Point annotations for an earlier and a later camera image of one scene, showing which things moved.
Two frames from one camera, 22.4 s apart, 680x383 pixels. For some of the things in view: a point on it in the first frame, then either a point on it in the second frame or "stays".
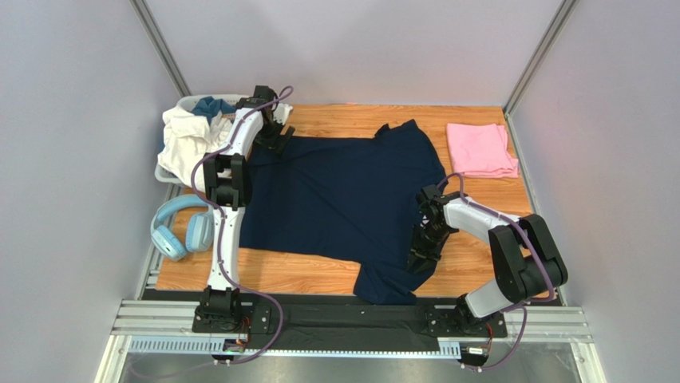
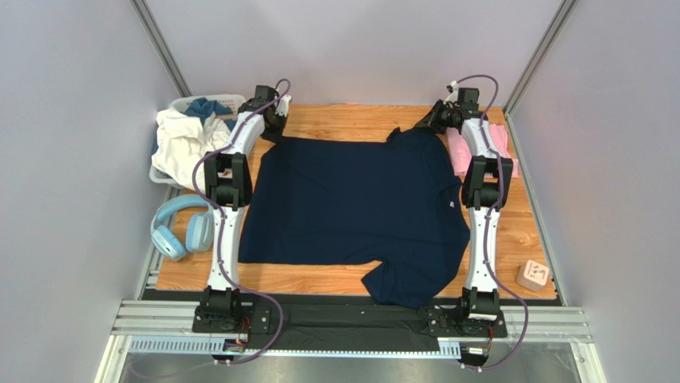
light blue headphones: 200,229 stays
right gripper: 429,232 → 434,117
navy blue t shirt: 355,201 stays
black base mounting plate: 350,327 stays
